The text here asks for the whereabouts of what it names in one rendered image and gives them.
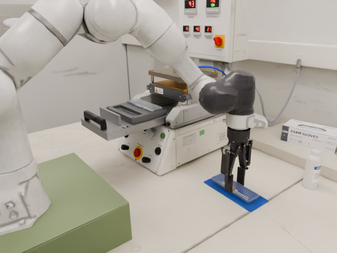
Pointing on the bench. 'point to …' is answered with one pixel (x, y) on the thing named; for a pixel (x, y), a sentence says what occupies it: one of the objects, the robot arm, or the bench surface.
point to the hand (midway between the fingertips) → (234, 180)
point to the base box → (192, 143)
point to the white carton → (310, 135)
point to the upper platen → (173, 85)
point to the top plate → (166, 73)
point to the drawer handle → (95, 119)
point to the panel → (146, 146)
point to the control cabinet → (216, 32)
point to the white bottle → (312, 169)
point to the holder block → (135, 113)
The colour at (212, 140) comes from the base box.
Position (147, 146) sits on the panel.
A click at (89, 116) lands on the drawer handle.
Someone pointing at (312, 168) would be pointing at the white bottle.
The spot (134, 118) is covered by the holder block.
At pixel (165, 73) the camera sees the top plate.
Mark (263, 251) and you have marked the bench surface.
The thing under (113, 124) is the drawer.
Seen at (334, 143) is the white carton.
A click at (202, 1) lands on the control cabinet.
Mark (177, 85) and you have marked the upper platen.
